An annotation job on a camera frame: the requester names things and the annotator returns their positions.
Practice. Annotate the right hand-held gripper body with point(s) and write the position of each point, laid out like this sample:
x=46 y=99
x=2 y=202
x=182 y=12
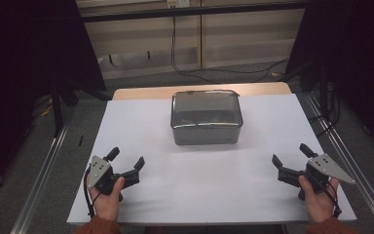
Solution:
x=323 y=167

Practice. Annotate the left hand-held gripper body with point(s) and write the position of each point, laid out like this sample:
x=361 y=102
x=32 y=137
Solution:
x=99 y=172

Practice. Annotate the person's left hand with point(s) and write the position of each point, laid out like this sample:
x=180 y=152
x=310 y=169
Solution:
x=107 y=204

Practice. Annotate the person's right hand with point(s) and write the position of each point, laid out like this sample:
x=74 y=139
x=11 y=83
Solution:
x=319 y=206

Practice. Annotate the black stand pole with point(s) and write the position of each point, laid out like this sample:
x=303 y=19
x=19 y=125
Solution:
x=57 y=110

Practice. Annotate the white table mat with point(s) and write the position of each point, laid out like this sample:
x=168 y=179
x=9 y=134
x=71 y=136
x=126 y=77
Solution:
x=207 y=182

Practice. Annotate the small black peg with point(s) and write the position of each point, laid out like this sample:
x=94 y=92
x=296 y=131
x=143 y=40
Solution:
x=148 y=54
x=110 y=59

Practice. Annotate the black curtain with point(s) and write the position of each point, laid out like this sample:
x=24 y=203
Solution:
x=354 y=65
x=29 y=65

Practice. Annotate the black horizontal bar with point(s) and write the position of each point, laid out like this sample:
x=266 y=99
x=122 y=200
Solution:
x=191 y=11

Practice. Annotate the metal floor rail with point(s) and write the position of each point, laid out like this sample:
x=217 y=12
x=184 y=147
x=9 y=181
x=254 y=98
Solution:
x=354 y=162
x=40 y=182

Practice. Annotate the white wall outlet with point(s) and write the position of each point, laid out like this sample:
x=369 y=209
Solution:
x=178 y=3

